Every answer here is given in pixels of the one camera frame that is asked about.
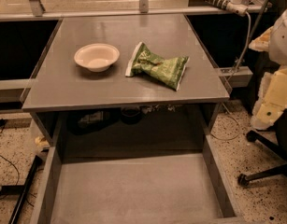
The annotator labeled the white power cable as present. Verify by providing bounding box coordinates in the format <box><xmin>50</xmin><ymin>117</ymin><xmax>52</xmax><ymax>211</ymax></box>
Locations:
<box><xmin>226</xmin><ymin>11</ymin><xmax>252</xmax><ymax>79</ymax></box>

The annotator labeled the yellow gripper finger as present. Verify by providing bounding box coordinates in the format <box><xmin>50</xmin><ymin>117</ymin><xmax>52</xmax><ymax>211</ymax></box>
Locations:
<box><xmin>249</xmin><ymin>27</ymin><xmax>272</xmax><ymax>52</ymax></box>
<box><xmin>251</xmin><ymin>66</ymin><xmax>287</xmax><ymax>130</ymax></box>

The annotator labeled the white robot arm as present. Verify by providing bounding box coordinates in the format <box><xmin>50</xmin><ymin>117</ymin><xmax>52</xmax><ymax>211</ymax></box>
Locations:
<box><xmin>249</xmin><ymin>8</ymin><xmax>287</xmax><ymax>130</ymax></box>

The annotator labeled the green jalapeno chip bag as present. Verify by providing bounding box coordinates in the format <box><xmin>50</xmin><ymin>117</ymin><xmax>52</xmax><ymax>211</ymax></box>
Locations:
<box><xmin>125</xmin><ymin>42</ymin><xmax>190</xmax><ymax>91</ymax></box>

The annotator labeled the black metal floor bar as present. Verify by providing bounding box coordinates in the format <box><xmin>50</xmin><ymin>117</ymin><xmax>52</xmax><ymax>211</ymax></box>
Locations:
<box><xmin>8</xmin><ymin>156</ymin><xmax>42</xmax><ymax>224</ymax></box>

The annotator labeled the white power strip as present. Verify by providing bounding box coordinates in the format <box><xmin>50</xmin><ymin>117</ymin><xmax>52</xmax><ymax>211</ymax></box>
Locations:
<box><xmin>204</xmin><ymin>0</ymin><xmax>248</xmax><ymax>17</ymax></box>

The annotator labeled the black floor cable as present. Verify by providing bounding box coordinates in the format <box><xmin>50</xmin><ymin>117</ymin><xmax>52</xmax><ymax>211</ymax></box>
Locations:
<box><xmin>0</xmin><ymin>151</ymin><xmax>21</xmax><ymax>187</ymax></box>

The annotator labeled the grey cabinet with open drawer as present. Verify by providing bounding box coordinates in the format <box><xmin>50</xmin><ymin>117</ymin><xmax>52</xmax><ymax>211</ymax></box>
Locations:
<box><xmin>23</xmin><ymin>14</ymin><xmax>241</xmax><ymax>224</ymax></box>

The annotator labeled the white paper bowl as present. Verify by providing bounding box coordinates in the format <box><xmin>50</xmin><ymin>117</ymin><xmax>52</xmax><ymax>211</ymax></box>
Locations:
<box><xmin>74</xmin><ymin>43</ymin><xmax>120</xmax><ymax>72</ymax></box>

